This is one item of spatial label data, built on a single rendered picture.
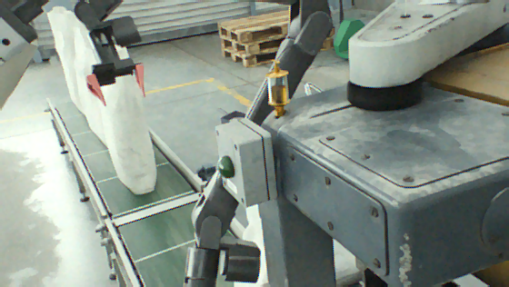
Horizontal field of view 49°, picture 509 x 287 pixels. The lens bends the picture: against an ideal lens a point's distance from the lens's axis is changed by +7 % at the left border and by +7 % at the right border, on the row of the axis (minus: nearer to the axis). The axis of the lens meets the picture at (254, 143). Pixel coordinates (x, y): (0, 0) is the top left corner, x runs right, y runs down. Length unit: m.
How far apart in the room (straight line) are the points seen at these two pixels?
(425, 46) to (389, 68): 0.06
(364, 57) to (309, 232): 0.24
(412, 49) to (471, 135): 0.13
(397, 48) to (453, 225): 0.23
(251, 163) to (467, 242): 0.25
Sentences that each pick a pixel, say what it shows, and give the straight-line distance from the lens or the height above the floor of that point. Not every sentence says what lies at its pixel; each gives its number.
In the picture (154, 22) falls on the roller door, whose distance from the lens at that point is 8.36.
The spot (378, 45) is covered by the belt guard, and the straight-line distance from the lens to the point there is 0.64.
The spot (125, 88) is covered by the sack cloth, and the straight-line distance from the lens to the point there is 2.49.
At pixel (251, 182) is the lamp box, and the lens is 0.64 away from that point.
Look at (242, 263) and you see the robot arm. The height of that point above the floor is 1.02.
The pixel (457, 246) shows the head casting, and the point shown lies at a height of 1.27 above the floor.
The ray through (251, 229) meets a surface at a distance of 1.36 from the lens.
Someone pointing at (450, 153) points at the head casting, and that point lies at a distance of 0.55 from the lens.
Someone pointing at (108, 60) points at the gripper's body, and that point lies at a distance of 1.41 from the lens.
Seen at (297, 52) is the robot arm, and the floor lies 1.35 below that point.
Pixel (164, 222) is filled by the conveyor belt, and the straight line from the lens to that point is 2.41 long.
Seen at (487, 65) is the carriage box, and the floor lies 1.33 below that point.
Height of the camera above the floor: 1.56
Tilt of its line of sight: 23 degrees down
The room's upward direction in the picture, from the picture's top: 6 degrees counter-clockwise
